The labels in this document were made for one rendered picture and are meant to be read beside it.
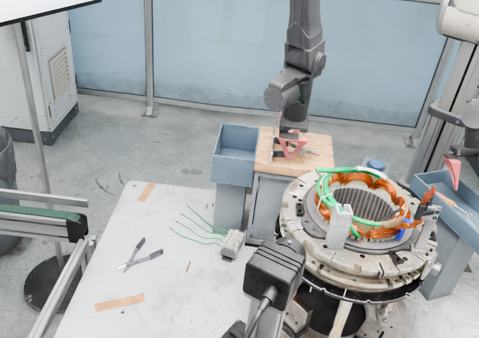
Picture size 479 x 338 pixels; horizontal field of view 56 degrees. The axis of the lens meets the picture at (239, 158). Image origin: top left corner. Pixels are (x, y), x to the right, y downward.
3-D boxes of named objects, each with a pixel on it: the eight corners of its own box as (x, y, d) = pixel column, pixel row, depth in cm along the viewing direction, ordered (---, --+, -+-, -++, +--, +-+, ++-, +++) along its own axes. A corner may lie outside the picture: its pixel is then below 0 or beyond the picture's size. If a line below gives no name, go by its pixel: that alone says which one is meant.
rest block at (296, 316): (291, 306, 106) (295, 292, 103) (309, 324, 103) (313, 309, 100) (278, 316, 103) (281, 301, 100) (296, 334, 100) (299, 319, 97)
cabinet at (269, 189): (244, 246, 127) (254, 171, 112) (250, 204, 142) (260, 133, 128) (313, 256, 126) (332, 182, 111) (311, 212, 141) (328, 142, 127)
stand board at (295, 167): (253, 171, 112) (254, 163, 111) (259, 132, 128) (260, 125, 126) (333, 182, 111) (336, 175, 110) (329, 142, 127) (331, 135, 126)
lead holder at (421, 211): (414, 220, 78) (420, 205, 76) (408, 205, 82) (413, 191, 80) (435, 222, 78) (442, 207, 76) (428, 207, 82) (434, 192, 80)
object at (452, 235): (475, 316, 114) (526, 233, 98) (442, 326, 110) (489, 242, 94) (413, 247, 133) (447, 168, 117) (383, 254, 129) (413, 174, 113)
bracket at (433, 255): (413, 274, 87) (421, 255, 84) (421, 265, 90) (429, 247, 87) (422, 280, 86) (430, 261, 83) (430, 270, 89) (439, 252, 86)
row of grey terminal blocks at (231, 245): (233, 264, 121) (234, 252, 118) (217, 258, 122) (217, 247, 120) (245, 240, 129) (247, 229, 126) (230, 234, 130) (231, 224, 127)
